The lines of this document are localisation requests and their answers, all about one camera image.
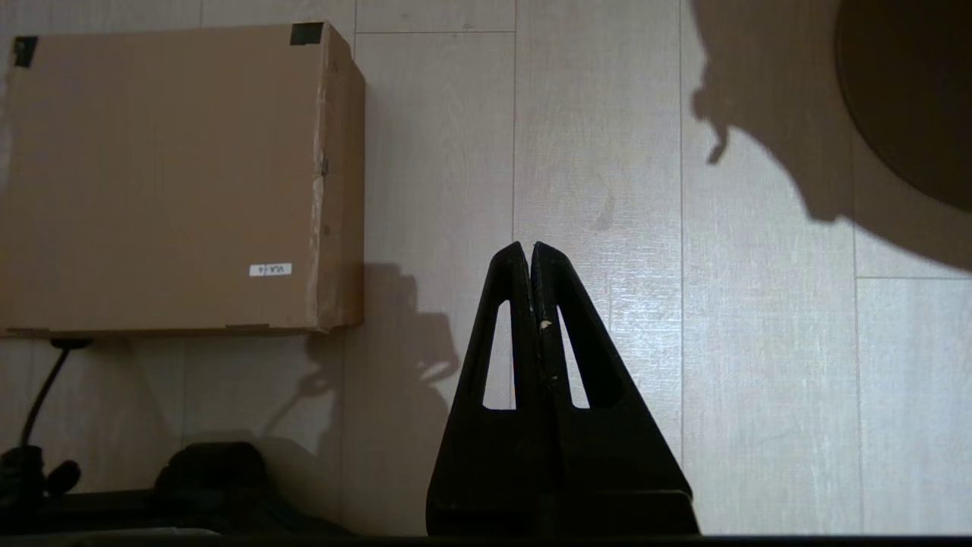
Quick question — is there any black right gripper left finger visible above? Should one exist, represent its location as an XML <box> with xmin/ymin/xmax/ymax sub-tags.
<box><xmin>426</xmin><ymin>241</ymin><xmax>543</xmax><ymax>536</ymax></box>

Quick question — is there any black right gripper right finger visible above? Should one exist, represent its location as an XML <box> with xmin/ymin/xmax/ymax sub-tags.
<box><xmin>530</xmin><ymin>241</ymin><xmax>701</xmax><ymax>536</ymax></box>

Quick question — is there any brown cardboard shoe box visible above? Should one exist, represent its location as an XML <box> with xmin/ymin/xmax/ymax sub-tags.
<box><xmin>0</xmin><ymin>22</ymin><xmax>367</xmax><ymax>340</ymax></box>

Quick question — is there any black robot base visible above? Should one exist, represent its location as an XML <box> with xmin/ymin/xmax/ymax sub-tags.
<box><xmin>0</xmin><ymin>441</ymin><xmax>352</xmax><ymax>537</ymax></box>

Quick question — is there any black corrugated cable conduit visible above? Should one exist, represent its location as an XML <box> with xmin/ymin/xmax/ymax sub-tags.
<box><xmin>18</xmin><ymin>338</ymin><xmax>93</xmax><ymax>451</ymax></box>

